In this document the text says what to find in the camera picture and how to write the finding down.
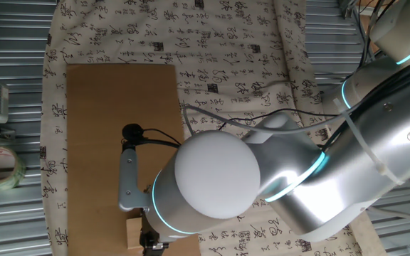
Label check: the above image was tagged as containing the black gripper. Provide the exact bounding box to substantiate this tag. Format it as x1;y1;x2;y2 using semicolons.
138;207;171;256

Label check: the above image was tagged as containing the light wooden block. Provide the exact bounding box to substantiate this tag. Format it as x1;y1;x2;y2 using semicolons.
125;216;144;250

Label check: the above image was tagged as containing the brown cardboard sheet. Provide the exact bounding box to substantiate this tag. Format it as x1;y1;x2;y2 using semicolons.
65;63;202;256

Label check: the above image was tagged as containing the cream calligraphy print cloth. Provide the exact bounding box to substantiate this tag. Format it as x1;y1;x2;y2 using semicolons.
39;0;388;256

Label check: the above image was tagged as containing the white zip tie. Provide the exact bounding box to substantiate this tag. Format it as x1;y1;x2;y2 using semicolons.
332;97;406;187

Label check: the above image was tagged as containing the silver camera bracket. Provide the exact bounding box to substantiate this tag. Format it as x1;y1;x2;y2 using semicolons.
117;148;153;213

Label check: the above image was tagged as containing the black camera cable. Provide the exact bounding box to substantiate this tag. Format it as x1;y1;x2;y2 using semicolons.
120;137;182;151

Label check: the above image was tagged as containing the thin black cable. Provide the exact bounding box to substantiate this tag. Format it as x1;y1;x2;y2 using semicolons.
142;127;182;146

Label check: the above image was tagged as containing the round black camera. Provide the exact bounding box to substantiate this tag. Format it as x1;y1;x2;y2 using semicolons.
121;122;146;144

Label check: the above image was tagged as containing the long black cable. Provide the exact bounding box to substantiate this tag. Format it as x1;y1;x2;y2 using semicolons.
218;107;342;132

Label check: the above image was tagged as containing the grey base hose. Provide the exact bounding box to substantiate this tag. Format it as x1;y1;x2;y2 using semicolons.
367;206;410;233

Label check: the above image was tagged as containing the black base cable loop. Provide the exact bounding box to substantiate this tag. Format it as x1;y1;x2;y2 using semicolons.
342;0;399;69

